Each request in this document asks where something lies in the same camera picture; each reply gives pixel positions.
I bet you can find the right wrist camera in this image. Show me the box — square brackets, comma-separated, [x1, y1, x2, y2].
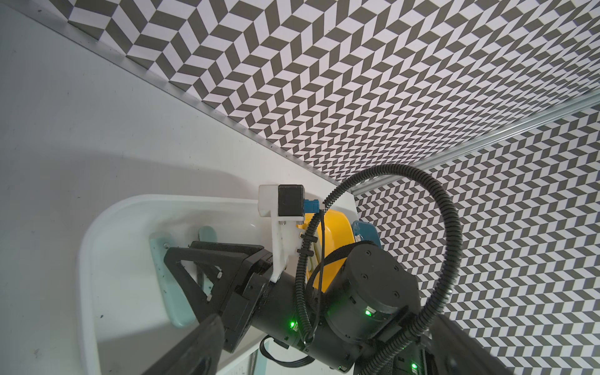
[258, 184, 320, 284]

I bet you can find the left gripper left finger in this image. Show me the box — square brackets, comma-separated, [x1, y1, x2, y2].
[144, 314, 225, 375]

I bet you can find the dark teal storage box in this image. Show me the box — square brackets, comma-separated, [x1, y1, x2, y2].
[352, 220, 382, 248]

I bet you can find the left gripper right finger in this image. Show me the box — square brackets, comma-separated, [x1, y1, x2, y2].
[430, 315, 513, 375]

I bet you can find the yellow storage box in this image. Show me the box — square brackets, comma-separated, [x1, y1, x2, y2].
[306, 210, 355, 292]

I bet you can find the white storage box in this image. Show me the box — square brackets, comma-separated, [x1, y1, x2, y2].
[77, 195, 271, 374]

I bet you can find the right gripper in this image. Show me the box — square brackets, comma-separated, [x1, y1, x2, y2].
[164, 242, 328, 361]

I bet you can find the mint fruit knife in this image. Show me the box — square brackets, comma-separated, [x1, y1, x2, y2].
[149, 232, 196, 328]
[198, 226, 218, 243]

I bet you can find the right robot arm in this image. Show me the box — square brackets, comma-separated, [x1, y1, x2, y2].
[164, 164, 462, 374]

